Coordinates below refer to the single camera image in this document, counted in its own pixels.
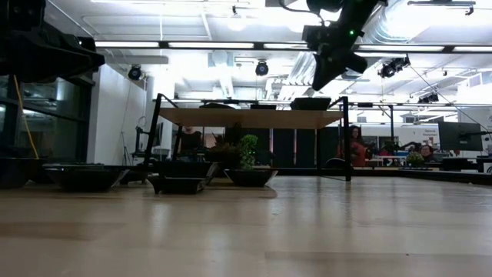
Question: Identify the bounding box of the person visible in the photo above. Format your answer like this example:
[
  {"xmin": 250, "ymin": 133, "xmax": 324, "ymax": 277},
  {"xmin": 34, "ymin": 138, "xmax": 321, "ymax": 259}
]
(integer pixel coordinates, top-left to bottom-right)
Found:
[
  {"xmin": 179, "ymin": 125, "xmax": 204, "ymax": 155},
  {"xmin": 337, "ymin": 125, "xmax": 372, "ymax": 169},
  {"xmin": 419, "ymin": 144, "xmax": 437, "ymax": 162}
]

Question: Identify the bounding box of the black spotlight cluster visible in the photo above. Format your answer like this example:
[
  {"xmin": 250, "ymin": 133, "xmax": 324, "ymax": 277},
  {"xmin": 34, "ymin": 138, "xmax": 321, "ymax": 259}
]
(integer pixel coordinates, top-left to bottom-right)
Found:
[
  {"xmin": 377, "ymin": 55, "xmax": 411, "ymax": 79},
  {"xmin": 417, "ymin": 92, "xmax": 440, "ymax": 105}
]

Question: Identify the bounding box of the black aluminium table frame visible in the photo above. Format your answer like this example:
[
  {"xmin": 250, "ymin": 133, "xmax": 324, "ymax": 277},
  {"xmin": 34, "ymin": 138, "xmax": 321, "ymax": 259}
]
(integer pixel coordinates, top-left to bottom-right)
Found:
[{"xmin": 276, "ymin": 166, "xmax": 492, "ymax": 186}]

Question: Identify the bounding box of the yellow power cable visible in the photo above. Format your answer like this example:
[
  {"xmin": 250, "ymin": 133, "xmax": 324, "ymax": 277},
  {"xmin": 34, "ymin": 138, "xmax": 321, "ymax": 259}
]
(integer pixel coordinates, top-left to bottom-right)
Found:
[{"xmin": 13, "ymin": 75, "xmax": 40, "ymax": 159}]

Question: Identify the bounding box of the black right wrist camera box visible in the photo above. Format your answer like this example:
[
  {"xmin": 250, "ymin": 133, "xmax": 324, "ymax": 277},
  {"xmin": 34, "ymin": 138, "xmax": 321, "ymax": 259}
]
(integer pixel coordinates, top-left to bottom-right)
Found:
[{"xmin": 302, "ymin": 24, "xmax": 328, "ymax": 50}]

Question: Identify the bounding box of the black monitor on stand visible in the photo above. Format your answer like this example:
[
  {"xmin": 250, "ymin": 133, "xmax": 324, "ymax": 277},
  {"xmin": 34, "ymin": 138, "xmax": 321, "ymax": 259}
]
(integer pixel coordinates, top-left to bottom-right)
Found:
[{"xmin": 134, "ymin": 122, "xmax": 165, "ymax": 158}]

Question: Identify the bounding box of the long ceiling light strip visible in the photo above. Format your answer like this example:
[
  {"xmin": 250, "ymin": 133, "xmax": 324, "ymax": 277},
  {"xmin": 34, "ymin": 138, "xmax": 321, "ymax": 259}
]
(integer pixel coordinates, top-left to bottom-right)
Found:
[{"xmin": 94, "ymin": 40, "xmax": 492, "ymax": 54}]

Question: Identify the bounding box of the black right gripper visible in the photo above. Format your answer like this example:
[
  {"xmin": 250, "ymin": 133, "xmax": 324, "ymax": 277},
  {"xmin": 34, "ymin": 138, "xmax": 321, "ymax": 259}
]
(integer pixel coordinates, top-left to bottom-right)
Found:
[{"xmin": 311, "ymin": 38, "xmax": 368, "ymax": 92}]

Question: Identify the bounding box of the potted plant black pot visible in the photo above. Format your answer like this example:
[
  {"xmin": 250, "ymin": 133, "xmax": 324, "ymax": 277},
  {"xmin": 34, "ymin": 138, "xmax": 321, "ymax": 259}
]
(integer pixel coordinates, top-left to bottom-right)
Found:
[{"xmin": 205, "ymin": 132, "xmax": 259, "ymax": 171}]

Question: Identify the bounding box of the wooden shelf with black legs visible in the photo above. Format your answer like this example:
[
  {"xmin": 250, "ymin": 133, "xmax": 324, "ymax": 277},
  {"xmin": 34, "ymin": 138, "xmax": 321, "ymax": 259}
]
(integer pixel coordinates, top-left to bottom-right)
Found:
[{"xmin": 142, "ymin": 93, "xmax": 353, "ymax": 182}]

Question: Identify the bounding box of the small potted desk plant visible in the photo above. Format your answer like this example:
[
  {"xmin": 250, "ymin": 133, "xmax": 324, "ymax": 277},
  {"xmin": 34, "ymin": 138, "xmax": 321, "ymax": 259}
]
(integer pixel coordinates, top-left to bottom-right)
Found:
[{"xmin": 406, "ymin": 150, "xmax": 426, "ymax": 168}]

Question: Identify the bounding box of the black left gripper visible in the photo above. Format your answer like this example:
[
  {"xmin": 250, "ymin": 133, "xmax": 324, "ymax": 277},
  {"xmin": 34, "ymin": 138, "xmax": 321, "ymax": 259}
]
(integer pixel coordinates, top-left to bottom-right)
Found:
[{"xmin": 0, "ymin": 18, "xmax": 106, "ymax": 84}]

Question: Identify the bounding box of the silver ventilation duct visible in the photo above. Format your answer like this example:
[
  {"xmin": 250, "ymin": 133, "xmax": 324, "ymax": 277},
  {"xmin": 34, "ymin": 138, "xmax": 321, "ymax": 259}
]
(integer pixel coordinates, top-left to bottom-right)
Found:
[{"xmin": 340, "ymin": 0, "xmax": 418, "ymax": 80}]

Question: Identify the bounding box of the black computer monitor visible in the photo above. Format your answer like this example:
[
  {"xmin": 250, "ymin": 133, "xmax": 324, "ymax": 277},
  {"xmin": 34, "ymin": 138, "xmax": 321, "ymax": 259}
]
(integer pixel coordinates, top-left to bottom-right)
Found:
[{"xmin": 437, "ymin": 121, "xmax": 484, "ymax": 152}]

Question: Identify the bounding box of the black rounded bowl plate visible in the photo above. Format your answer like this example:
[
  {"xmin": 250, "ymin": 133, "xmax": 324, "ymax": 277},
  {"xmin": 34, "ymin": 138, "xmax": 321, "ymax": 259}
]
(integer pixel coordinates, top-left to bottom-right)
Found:
[
  {"xmin": 224, "ymin": 168, "xmax": 278, "ymax": 189},
  {"xmin": 45, "ymin": 164, "xmax": 131, "ymax": 193}
]

